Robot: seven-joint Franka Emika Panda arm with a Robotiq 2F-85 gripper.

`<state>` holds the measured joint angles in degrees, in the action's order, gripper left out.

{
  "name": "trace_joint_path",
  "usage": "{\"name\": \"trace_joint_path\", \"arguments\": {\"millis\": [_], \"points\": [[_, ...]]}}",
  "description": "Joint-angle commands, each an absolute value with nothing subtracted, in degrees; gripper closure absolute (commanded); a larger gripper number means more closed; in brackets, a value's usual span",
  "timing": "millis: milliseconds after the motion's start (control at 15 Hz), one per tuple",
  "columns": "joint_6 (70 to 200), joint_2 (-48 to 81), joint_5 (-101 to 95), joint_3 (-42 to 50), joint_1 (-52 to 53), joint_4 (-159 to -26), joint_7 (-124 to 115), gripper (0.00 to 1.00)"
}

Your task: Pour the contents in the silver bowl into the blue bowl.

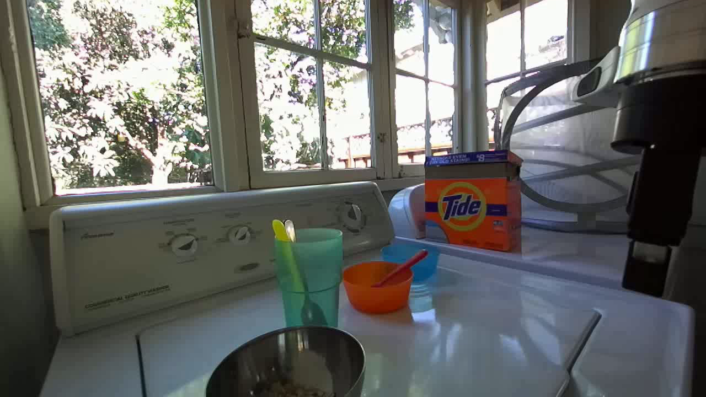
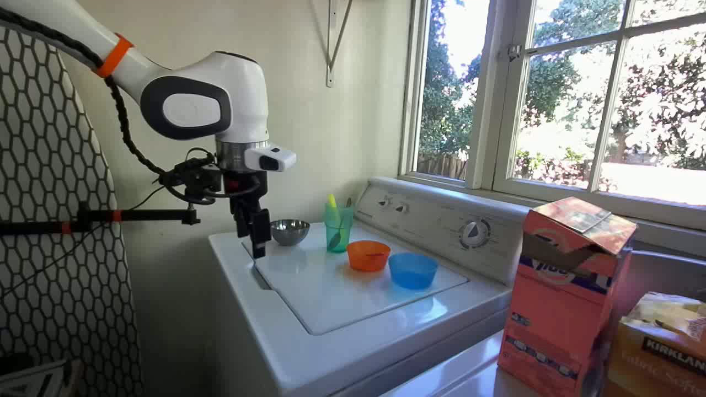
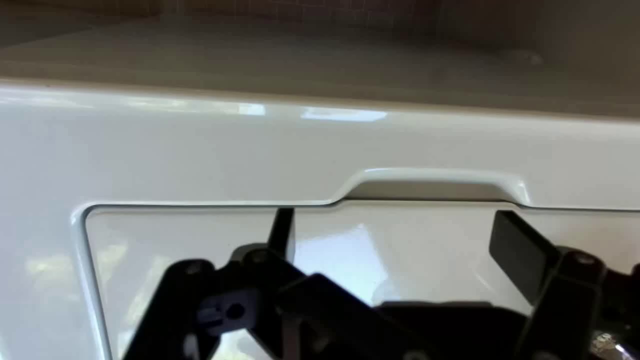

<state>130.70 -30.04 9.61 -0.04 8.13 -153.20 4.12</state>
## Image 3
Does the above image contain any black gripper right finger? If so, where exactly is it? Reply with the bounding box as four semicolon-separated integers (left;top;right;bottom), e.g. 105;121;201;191
488;209;640;360

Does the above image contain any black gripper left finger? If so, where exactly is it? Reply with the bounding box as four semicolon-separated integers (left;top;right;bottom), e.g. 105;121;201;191
122;206;429;360

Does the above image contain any white washer lid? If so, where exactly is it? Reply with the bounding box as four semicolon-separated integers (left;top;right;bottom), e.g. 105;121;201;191
70;199;640;360

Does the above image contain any white washing machine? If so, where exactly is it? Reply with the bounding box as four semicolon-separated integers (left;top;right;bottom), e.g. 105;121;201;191
0;79;640;360

